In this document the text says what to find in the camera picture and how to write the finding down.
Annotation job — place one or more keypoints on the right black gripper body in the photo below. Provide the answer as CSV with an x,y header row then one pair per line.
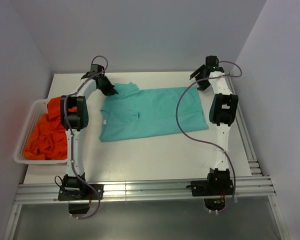
x,y
200,76

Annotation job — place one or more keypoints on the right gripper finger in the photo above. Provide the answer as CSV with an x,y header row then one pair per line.
x,y
197,73
202,86

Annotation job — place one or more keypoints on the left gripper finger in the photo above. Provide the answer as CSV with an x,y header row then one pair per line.
x,y
107,92
113,91

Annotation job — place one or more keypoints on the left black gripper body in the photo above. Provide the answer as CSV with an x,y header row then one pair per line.
x,y
105,84

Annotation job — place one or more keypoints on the teal t-shirt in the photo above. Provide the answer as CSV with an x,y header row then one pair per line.
x,y
136,113

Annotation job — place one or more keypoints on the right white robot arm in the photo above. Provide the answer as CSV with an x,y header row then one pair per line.
x,y
223,109

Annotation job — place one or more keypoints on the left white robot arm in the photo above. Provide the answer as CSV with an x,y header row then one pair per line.
x,y
74,117

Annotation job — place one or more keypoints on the white plastic basket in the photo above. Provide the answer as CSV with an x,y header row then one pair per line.
x,y
36,111

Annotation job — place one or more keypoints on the orange t-shirt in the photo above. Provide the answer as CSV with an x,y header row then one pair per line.
x,y
48,140

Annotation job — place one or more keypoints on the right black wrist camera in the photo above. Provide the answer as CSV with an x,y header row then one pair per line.
x,y
212,62

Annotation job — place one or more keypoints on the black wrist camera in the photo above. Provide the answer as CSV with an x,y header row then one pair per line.
x,y
96,71
212,62

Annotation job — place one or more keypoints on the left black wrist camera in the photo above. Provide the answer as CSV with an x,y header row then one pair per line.
x,y
96,71

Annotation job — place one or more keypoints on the right side aluminium rail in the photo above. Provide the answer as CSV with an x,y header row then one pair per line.
x,y
257,215

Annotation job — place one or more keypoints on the aluminium rail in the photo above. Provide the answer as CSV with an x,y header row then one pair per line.
x,y
126,191
257,215

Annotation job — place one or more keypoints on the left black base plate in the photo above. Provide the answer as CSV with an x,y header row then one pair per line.
x,y
84,194

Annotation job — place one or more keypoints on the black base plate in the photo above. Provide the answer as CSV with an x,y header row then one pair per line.
x,y
84,194
201,188

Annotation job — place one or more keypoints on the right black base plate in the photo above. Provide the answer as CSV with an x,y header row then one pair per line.
x,y
201,188

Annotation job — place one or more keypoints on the front aluminium rail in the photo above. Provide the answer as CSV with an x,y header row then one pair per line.
x,y
126,191

